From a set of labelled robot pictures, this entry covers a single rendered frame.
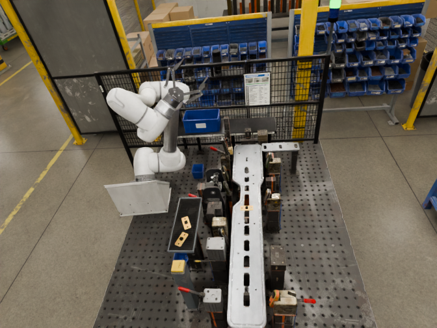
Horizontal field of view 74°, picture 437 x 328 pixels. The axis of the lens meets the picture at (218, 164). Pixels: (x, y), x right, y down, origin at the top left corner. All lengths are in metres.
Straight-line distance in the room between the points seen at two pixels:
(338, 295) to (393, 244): 1.31
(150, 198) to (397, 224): 2.35
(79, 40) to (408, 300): 4.16
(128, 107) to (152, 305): 1.22
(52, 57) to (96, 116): 0.89
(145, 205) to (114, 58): 2.15
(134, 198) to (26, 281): 1.60
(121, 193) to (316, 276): 1.46
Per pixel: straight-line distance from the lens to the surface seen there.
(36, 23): 4.22
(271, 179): 2.08
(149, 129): 1.39
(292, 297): 1.54
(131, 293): 2.09
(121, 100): 1.35
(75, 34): 4.01
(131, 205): 2.37
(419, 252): 3.21
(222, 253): 1.64
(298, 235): 2.15
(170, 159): 2.22
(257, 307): 1.58
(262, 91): 2.51
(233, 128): 2.51
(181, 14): 6.32
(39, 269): 3.51
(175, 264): 1.54
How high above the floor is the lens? 2.47
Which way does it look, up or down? 41 degrees down
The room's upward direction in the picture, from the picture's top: 8 degrees counter-clockwise
